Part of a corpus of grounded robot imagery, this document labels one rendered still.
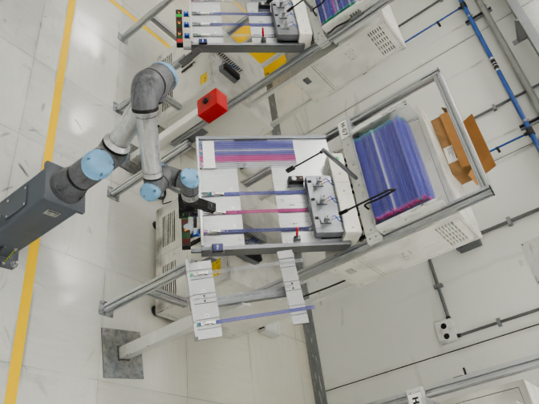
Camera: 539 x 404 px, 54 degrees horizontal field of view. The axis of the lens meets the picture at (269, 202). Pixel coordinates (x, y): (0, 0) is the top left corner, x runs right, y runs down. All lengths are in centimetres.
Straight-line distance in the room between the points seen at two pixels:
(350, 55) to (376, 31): 23
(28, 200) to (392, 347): 267
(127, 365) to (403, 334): 198
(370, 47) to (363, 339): 208
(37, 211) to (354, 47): 221
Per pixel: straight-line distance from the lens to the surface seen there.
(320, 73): 368
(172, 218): 326
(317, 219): 255
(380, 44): 364
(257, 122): 392
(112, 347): 289
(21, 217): 238
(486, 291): 385
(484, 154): 302
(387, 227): 248
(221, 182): 269
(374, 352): 407
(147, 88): 195
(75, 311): 283
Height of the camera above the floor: 215
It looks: 27 degrees down
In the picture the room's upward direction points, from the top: 62 degrees clockwise
